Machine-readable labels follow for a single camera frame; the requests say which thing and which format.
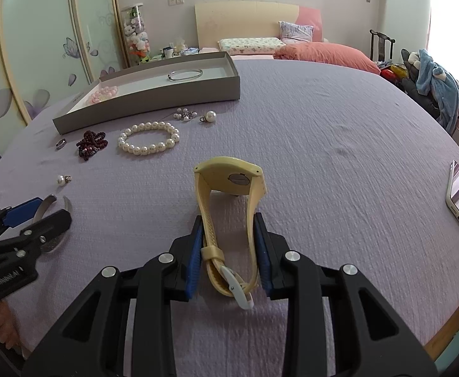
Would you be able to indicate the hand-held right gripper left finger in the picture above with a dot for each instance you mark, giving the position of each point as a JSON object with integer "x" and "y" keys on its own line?
{"x": 195, "y": 260}

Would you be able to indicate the large pearl pendant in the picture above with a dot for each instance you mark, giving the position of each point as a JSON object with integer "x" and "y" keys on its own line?
{"x": 210, "y": 116}

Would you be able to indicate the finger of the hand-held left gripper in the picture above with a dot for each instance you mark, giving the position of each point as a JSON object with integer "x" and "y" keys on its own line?
{"x": 21, "y": 211}
{"x": 50, "y": 226}

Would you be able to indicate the folded pink quilt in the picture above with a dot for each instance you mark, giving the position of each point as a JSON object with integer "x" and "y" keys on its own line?
{"x": 324, "y": 55}

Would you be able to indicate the thin silver bangle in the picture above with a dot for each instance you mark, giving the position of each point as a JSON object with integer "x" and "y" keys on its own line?
{"x": 185, "y": 75}

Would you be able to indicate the cream and pink headboard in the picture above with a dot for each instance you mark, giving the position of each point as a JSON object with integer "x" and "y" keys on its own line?
{"x": 245, "y": 21}

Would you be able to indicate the clear tube of plush toys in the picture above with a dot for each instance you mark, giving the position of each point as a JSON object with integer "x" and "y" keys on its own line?
{"x": 136, "y": 35}

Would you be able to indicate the tissue box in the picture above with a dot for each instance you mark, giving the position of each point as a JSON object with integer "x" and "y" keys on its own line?
{"x": 180, "y": 47}

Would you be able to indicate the pearl stud earring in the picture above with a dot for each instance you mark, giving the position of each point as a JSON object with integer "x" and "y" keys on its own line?
{"x": 62, "y": 180}

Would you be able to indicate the blue plush garment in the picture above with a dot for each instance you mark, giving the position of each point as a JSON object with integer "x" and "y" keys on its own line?
{"x": 436, "y": 74}

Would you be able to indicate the white floral pillow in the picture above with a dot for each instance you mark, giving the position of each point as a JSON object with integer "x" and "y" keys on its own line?
{"x": 251, "y": 45}

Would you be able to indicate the yellow wrist watch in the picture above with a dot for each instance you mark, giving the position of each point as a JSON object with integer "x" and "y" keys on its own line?
{"x": 229, "y": 204}

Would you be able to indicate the pink bed mattress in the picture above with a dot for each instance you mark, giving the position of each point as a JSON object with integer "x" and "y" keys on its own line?
{"x": 233, "y": 53}

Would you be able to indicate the wide silver cuff bangle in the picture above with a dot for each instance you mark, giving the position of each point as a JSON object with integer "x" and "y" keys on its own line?
{"x": 58, "y": 204}

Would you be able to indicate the dark wooden chair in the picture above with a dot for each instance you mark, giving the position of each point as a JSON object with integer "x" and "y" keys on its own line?
{"x": 381, "y": 45}

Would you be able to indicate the red and yellow toys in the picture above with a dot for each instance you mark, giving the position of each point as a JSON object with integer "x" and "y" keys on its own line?
{"x": 392, "y": 72}

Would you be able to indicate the white wall outlet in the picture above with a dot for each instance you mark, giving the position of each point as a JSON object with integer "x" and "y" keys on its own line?
{"x": 175, "y": 1}

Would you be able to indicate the grey stroller seat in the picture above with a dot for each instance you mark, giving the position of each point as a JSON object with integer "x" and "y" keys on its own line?
{"x": 414, "y": 86}

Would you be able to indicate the purple patterned pillow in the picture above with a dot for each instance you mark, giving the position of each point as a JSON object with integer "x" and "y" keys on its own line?
{"x": 296, "y": 32}

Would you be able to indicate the white mug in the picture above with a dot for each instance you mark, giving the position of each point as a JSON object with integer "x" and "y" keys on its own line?
{"x": 168, "y": 52}

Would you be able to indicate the floral sliding door wardrobe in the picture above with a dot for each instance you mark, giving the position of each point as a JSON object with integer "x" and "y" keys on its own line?
{"x": 48, "y": 47}

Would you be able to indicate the grey cardboard tray box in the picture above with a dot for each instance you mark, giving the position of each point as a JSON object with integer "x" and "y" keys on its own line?
{"x": 198, "y": 86}

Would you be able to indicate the small pearl charm cluster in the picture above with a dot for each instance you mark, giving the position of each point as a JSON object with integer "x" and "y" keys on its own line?
{"x": 184, "y": 114}

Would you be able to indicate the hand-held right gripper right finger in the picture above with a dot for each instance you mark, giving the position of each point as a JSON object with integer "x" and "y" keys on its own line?
{"x": 263, "y": 261}

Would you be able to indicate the person's left hand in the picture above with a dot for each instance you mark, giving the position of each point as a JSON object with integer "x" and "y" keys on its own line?
{"x": 2, "y": 322}

